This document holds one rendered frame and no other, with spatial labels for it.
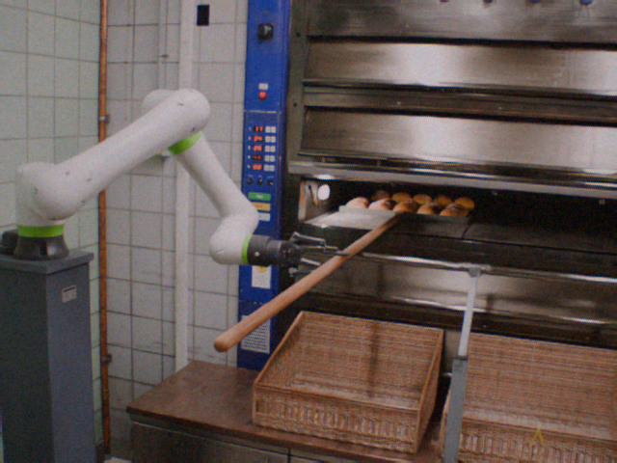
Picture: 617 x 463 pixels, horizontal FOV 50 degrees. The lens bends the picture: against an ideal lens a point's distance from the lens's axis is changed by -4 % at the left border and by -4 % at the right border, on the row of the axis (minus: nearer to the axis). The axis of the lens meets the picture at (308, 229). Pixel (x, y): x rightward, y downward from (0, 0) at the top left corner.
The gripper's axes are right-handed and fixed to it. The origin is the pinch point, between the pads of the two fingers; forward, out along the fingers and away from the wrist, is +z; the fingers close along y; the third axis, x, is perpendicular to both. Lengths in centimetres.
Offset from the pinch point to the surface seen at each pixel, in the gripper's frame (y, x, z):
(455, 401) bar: 37, 2, 37
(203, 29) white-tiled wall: -72, -59, -74
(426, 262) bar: 2.6, -20.9, 22.8
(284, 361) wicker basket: 48, -37, -27
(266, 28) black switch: -72, -54, -46
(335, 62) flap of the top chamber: -60, -59, -20
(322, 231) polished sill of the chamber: 3, -59, -22
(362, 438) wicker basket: 59, -9, 9
